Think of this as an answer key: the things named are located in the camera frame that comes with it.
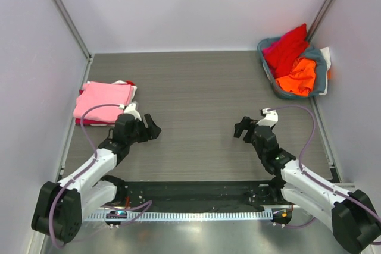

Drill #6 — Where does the folded crimson t shirt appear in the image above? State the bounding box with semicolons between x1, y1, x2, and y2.
74;89;114;126

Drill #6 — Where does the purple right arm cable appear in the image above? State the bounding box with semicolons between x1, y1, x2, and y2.
263;105;381;230

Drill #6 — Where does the white cloth in basket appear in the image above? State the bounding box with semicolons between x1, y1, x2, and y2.
320;47;332;71

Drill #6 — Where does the aluminium frame post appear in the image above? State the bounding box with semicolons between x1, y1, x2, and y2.
306;0;355;39
52;0;92;62

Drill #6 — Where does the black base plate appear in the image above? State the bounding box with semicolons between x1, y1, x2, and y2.
107;180;290;213

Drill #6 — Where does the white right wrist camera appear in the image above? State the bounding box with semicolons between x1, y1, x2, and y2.
256;108;279;129

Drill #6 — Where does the teal laundry basket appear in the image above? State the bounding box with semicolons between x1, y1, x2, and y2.
257;37;308;100

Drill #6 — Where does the red t shirt in basket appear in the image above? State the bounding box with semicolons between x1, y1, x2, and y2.
263;23;309;79

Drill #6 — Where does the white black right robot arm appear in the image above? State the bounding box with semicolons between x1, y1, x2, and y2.
234;112;380;253

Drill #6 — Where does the grey blue t shirt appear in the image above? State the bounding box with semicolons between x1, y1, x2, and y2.
301;45;329;98

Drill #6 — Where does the slotted cable duct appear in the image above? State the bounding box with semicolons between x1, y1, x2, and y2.
85;209;273;223

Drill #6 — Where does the left aluminium frame post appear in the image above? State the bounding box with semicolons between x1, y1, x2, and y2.
52;0;92;62

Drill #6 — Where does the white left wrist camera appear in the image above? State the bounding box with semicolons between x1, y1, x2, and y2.
118;102;142;121

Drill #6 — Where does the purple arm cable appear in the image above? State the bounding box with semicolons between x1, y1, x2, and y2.
49;104;153;249
263;105;381;230

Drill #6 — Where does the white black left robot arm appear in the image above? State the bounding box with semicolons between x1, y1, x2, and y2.
31;114;161;243

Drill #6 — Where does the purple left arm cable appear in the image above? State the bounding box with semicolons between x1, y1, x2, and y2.
49;104;153;249

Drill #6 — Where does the right aluminium frame post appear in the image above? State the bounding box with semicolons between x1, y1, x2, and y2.
306;0;355;39

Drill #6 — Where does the orange t shirt in basket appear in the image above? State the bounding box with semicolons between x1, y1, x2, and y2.
276;57;316;96

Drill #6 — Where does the pink t shirt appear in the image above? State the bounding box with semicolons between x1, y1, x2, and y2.
73;81;133;124

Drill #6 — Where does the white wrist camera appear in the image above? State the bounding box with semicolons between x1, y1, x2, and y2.
256;108;279;129
118;102;142;121

